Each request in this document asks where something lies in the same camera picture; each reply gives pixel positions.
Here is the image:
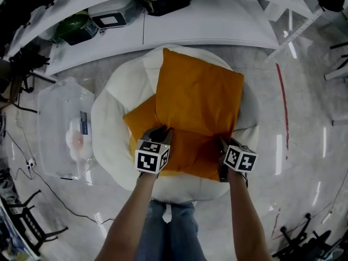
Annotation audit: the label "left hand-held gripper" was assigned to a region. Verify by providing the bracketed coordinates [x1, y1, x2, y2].
[135, 125, 175, 182]

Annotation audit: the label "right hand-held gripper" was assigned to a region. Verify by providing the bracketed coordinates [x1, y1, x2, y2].
[217, 135, 258, 188]

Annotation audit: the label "large orange pillow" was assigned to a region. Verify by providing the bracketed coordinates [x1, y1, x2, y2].
[154, 47, 245, 139]

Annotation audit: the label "white fluffy plush with orange patch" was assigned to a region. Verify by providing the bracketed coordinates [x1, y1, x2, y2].
[65, 117, 94, 160]

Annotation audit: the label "clear plastic storage bin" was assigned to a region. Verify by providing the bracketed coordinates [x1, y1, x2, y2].
[37, 77, 96, 180]

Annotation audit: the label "person's right forearm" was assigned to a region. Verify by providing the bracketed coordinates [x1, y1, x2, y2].
[227, 170, 274, 261]

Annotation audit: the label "person's left forearm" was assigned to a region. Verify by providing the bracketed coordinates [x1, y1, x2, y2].
[95, 171, 160, 261]

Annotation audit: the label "large white fried-egg beanbag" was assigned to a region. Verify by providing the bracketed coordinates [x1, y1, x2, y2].
[90, 43, 261, 204]

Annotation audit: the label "red floor tape strip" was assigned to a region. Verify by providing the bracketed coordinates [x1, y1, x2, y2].
[275, 62, 290, 160]

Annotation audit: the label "person's blue jeans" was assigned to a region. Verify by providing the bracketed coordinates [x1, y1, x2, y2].
[134, 199, 208, 261]

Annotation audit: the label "black wheeled chair base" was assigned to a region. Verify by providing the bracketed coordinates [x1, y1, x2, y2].
[271, 213, 345, 261]

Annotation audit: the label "white shelving rack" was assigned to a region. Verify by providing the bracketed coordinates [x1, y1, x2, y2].
[0, 0, 326, 78]

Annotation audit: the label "black green-topped equipment case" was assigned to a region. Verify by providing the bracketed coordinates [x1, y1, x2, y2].
[136, 0, 193, 17]

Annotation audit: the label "white windowed equipment case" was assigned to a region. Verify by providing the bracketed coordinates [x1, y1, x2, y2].
[87, 0, 137, 34]

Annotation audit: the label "green-lidded equipment case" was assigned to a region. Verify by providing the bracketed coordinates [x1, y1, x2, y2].
[55, 10, 99, 46]

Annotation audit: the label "black slatted chair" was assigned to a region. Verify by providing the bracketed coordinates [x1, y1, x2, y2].
[0, 189, 69, 257]

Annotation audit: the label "black floor cable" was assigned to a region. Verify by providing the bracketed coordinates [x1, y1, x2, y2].
[4, 129, 116, 226]

